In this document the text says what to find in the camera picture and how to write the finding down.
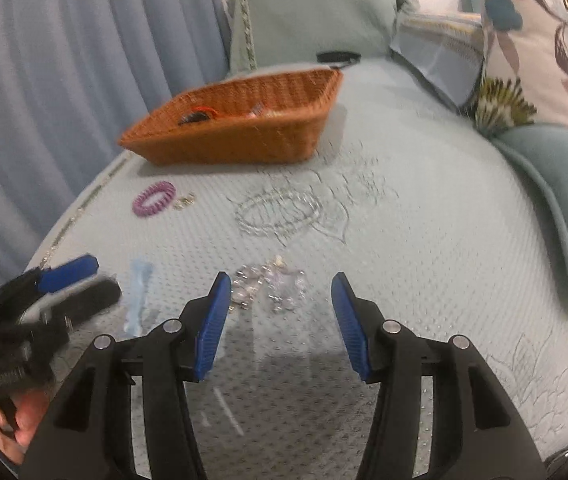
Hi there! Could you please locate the floral print pillow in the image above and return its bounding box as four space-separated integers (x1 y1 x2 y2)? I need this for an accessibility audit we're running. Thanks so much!
474 0 568 136

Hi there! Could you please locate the crystal bead bracelet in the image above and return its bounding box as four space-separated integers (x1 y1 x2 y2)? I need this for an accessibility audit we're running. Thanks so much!
228 253 309 316

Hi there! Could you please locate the teal covered headboard cushion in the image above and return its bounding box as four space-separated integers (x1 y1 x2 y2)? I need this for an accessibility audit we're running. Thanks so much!
227 0 419 75

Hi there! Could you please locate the black orange hair accessory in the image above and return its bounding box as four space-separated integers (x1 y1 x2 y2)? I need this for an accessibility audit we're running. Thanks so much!
177 106 220 126

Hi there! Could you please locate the blue-grey curtain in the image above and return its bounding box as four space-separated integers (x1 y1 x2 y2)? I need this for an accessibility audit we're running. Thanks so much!
0 0 229 285

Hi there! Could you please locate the light blue plastic hair clip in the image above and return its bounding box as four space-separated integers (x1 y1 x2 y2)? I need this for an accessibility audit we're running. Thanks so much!
124 259 154 338

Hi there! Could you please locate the purple spiral hair tie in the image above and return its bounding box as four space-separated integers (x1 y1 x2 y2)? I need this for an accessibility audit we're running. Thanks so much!
132 180 178 219

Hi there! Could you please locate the black strap band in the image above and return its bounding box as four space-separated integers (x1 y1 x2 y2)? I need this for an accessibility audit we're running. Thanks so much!
316 51 362 70

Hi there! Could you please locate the person's left hand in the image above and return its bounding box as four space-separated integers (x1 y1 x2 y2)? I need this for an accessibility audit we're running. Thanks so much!
0 387 51 466

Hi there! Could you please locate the small gold earring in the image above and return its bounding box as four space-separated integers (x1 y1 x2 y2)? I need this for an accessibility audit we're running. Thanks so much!
173 193 196 210

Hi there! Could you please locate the striped blue-grey pillow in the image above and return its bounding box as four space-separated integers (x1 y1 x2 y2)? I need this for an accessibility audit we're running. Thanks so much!
390 12 484 116

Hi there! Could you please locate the orange wicker basket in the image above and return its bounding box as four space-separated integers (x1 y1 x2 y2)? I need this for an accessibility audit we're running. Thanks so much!
118 67 343 166

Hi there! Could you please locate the light teal embroidered bedspread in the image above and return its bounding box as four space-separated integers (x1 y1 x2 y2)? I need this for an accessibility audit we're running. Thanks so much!
32 60 568 479

